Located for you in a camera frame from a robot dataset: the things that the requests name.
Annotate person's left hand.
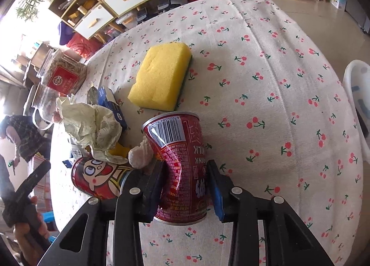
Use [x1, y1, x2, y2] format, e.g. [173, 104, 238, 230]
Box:
[13, 216, 51, 266]

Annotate clear glass pitcher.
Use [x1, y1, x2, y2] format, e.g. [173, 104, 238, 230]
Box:
[31, 84, 68, 130]

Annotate white tissue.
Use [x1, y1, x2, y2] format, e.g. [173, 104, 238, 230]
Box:
[128, 136, 155, 169]

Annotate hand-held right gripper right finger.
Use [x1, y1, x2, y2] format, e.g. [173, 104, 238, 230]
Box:
[207, 160, 336, 266]

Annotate yellow sponge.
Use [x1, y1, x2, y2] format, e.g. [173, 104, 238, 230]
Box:
[128, 43, 193, 112]

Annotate purple cloth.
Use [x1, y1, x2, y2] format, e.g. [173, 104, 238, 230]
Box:
[58, 21, 74, 47]

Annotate clear plastic storage boxes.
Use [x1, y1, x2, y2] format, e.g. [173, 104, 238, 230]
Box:
[116, 0, 188, 29]

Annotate blue carton box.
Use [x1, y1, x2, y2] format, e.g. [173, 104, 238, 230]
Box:
[98, 86, 129, 129]

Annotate white plastic bucket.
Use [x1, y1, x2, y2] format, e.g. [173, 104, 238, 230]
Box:
[342, 60, 370, 151]

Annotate cherry print tablecloth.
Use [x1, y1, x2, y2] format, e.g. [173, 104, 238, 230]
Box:
[49, 0, 365, 266]

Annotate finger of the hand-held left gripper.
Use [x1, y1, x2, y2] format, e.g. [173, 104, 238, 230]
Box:
[13, 160, 52, 206]

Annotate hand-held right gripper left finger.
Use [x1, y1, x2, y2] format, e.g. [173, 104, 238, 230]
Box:
[37, 162, 165, 266]

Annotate glass jar with red label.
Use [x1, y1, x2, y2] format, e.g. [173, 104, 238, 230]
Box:
[36, 49, 87, 96]

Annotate red bag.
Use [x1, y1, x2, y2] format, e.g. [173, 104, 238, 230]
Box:
[66, 33, 100, 59]

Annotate red cartoon face can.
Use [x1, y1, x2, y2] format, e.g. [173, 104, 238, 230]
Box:
[71, 156, 136, 200]

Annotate pale paper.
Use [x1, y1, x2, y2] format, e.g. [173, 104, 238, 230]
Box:
[56, 97, 123, 164]

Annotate dented red drink can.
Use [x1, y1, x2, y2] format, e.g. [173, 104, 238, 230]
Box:
[142, 112, 213, 224]

